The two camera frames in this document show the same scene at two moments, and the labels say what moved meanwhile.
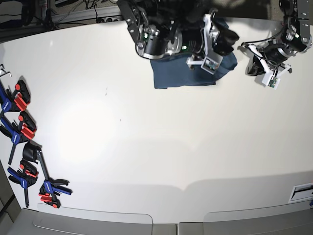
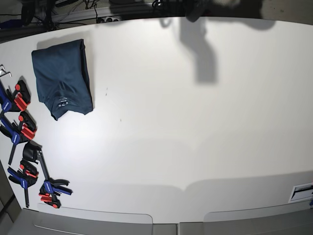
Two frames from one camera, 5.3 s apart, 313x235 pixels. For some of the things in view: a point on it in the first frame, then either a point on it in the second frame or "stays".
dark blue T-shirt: (175, 71) → (62, 78)
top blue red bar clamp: (17, 101) stays
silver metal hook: (6, 72) stays
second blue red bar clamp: (24, 131) stays
